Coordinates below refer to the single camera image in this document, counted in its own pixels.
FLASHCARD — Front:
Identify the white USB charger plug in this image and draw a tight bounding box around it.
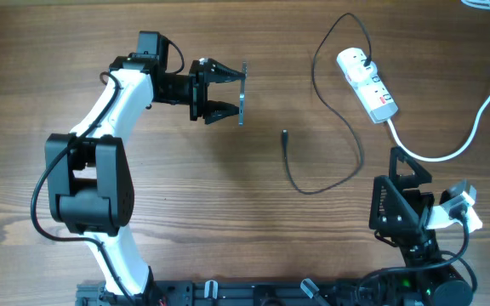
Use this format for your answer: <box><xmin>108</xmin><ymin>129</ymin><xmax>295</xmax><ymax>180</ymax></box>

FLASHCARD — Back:
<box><xmin>347</xmin><ymin>62</ymin><xmax>378</xmax><ymax>84</ymax></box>

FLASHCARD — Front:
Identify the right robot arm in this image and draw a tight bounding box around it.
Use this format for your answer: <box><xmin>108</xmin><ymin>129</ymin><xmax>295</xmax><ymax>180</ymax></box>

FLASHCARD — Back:
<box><xmin>356</xmin><ymin>147</ymin><xmax>481</xmax><ymax>305</ymax></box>

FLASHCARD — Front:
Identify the white power strip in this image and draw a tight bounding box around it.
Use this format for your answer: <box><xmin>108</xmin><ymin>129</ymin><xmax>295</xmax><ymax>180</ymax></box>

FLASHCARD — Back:
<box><xmin>336</xmin><ymin>48</ymin><xmax>398</xmax><ymax>124</ymax></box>

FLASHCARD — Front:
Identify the white power strip cord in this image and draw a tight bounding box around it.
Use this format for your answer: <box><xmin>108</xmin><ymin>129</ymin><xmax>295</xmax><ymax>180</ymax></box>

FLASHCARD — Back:
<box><xmin>386</xmin><ymin>0</ymin><xmax>490</xmax><ymax>163</ymax></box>

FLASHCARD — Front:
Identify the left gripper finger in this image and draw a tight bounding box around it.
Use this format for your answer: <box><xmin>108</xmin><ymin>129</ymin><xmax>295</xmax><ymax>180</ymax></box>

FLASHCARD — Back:
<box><xmin>203</xmin><ymin>100</ymin><xmax>240</xmax><ymax>125</ymax></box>
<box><xmin>204</xmin><ymin>58</ymin><xmax>246</xmax><ymax>83</ymax></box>

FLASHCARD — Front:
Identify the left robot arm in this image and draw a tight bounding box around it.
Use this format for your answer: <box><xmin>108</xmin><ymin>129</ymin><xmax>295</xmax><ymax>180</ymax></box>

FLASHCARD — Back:
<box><xmin>31</xmin><ymin>31</ymin><xmax>247</xmax><ymax>305</ymax></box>

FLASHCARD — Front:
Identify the black left camera cable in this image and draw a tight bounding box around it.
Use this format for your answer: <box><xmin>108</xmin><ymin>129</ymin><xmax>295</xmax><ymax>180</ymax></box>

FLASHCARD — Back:
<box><xmin>30</xmin><ymin>71</ymin><xmax>135</xmax><ymax>306</ymax></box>

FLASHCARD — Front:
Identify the black camera cable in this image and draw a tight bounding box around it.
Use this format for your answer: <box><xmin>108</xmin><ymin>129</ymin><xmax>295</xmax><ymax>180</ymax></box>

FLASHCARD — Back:
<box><xmin>30</xmin><ymin>71</ymin><xmax>135</xmax><ymax>306</ymax></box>
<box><xmin>355</xmin><ymin>207</ymin><xmax>480</xmax><ymax>306</ymax></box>

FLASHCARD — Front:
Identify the turquoise screen Galaxy smartphone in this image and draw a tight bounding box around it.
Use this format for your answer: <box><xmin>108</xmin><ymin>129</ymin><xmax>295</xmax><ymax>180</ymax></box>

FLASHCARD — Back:
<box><xmin>238</xmin><ymin>61</ymin><xmax>248</xmax><ymax>127</ymax></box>

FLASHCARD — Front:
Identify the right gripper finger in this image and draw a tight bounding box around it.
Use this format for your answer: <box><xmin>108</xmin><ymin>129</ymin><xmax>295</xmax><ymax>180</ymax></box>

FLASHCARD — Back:
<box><xmin>389</xmin><ymin>146</ymin><xmax>432</xmax><ymax>190</ymax></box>
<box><xmin>369</xmin><ymin>176</ymin><xmax>419</xmax><ymax>233</ymax></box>

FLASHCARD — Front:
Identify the black right camera cable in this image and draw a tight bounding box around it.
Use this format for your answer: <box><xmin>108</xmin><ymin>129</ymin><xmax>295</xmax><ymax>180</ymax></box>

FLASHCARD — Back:
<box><xmin>355</xmin><ymin>207</ymin><xmax>480</xmax><ymax>306</ymax></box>

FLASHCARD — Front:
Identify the black USB charging cable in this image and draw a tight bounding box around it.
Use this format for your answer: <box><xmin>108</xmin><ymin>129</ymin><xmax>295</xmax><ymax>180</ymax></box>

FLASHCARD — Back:
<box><xmin>281</xmin><ymin>12</ymin><xmax>373</xmax><ymax>196</ymax></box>

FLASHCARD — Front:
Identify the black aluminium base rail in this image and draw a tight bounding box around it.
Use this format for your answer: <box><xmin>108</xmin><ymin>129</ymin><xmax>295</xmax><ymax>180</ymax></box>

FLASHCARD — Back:
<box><xmin>75</xmin><ymin>279</ymin><xmax>400</xmax><ymax>306</ymax></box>

